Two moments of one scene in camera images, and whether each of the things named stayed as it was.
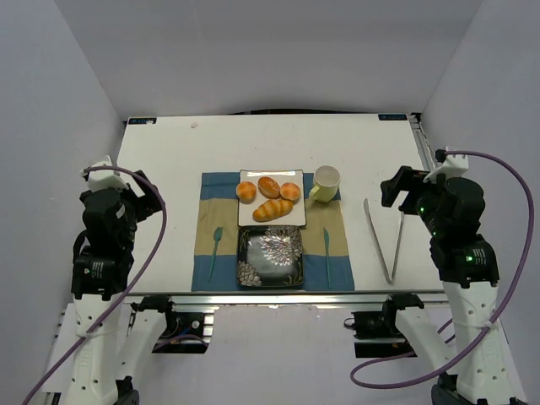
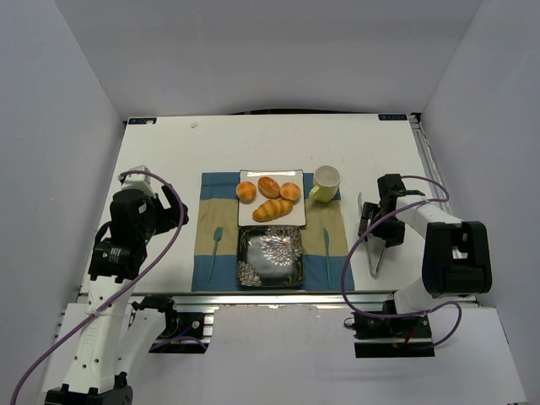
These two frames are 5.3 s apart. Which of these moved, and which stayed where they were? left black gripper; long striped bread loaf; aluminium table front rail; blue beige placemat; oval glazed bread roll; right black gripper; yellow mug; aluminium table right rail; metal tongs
Moved: metal tongs; right black gripper; left black gripper
Stayed: aluminium table front rail; oval glazed bread roll; long striped bread loaf; blue beige placemat; aluminium table right rail; yellow mug
